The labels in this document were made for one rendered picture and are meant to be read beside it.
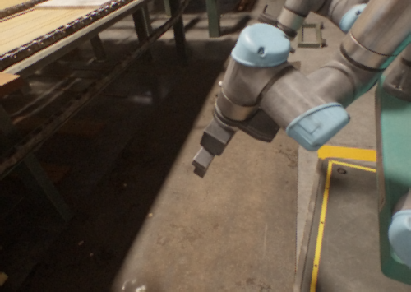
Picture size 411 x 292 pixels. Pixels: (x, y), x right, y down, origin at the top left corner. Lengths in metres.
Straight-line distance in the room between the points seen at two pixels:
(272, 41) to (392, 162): 0.42
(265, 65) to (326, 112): 0.10
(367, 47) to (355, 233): 0.73
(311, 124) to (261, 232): 1.03
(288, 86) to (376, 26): 0.13
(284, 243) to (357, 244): 0.40
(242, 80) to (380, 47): 0.18
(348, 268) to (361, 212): 0.22
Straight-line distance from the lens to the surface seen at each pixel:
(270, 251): 1.32
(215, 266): 1.28
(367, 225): 1.10
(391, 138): 0.78
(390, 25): 0.44
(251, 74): 0.40
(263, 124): 0.50
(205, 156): 0.52
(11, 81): 0.89
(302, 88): 0.39
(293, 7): 0.88
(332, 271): 0.97
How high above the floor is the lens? 1.16
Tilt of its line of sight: 38 degrees down
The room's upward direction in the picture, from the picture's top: 6 degrees counter-clockwise
